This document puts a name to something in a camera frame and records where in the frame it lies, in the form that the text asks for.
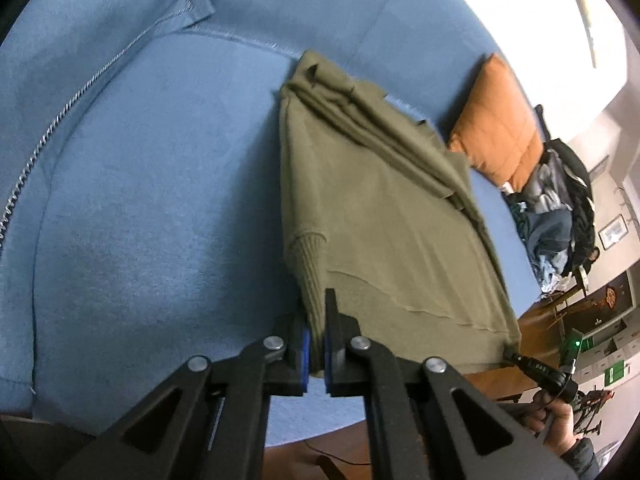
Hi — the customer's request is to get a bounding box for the green box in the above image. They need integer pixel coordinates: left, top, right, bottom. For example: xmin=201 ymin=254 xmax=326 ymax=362
xmin=603 ymin=360 xmax=627 ymax=387

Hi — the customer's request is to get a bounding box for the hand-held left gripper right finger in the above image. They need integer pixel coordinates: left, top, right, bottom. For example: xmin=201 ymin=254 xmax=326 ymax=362
xmin=324 ymin=288 xmax=578 ymax=480

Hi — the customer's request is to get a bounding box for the white cabinet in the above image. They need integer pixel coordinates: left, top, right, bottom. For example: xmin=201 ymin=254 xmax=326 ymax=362
xmin=575 ymin=270 xmax=640 ymax=391

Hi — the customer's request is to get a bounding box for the person's right hand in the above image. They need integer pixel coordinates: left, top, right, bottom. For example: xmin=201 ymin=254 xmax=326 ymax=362
xmin=520 ymin=389 xmax=576 ymax=456

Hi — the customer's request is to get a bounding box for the orange cushion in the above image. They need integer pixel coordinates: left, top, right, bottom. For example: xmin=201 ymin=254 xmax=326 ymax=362
xmin=446 ymin=53 xmax=546 ymax=188

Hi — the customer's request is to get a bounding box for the olive green sweater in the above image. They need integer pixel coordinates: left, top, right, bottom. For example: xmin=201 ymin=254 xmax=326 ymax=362
xmin=277 ymin=50 xmax=523 ymax=376

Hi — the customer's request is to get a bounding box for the wooden chair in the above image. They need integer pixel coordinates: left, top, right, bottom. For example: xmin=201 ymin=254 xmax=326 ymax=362
xmin=540 ymin=265 xmax=593 ymax=333

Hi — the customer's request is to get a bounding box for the framed picture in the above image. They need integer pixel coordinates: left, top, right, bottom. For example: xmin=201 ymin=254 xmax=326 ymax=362
xmin=599 ymin=214 xmax=629 ymax=251

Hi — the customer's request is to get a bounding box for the blue sofa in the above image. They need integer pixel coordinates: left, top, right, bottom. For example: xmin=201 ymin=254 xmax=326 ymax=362
xmin=0 ymin=0 xmax=543 ymax=448

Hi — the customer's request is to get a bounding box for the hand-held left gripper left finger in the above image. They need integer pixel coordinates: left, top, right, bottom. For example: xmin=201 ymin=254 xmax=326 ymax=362
xmin=57 ymin=310 xmax=311 ymax=480

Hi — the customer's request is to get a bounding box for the pile of dark clothes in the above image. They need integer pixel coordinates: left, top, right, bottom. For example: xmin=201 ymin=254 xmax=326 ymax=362
xmin=502 ymin=105 xmax=601 ymax=293

